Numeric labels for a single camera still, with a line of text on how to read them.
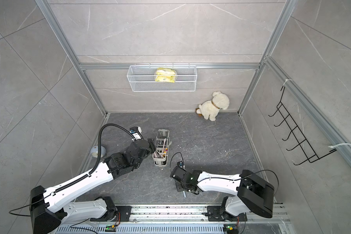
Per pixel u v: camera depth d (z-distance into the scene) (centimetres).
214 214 73
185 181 63
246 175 44
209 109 108
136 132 62
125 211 73
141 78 100
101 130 54
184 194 78
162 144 85
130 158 53
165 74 88
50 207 39
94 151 90
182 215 75
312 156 58
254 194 42
